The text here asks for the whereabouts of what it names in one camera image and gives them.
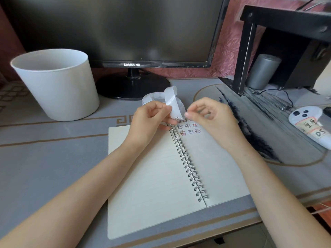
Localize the person's left hand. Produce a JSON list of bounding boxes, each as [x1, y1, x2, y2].
[[127, 101, 178, 148]]

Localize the person's right hand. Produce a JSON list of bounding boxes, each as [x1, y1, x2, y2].
[[185, 97, 250, 153]]

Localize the white sticker strip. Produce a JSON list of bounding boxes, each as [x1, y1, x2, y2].
[[141, 85, 187, 122]]

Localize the cream spiral notebook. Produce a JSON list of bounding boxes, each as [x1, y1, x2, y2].
[[107, 118, 251, 240]]

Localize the person's right forearm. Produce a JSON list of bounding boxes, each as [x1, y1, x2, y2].
[[232, 141, 331, 248]]

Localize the person's left forearm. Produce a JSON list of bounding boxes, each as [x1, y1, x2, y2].
[[0, 138, 150, 248]]

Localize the grey cylindrical speaker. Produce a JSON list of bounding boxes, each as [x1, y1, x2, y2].
[[245, 54, 282, 90]]

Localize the white labelled VR controller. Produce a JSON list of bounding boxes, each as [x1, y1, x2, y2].
[[288, 106, 331, 151]]

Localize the white plastic waste bin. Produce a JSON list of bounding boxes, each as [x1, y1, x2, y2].
[[10, 48, 100, 122]]

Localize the black computer monitor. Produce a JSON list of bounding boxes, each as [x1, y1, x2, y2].
[[0, 0, 231, 100]]

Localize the grey patterned desk mat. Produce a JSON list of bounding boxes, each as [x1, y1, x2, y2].
[[0, 77, 331, 248]]

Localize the orange woven bag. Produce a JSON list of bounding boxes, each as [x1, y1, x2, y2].
[[306, 206, 331, 230]]

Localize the black cable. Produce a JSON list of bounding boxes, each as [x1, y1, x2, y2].
[[252, 89, 295, 110]]

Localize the black shelf frame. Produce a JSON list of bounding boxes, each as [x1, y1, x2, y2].
[[218, 5, 331, 97]]

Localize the thin white cable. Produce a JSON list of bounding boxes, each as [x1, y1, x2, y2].
[[313, 203, 331, 216]]

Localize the black wire frame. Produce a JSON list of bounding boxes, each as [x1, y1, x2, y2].
[[296, 0, 331, 11]]

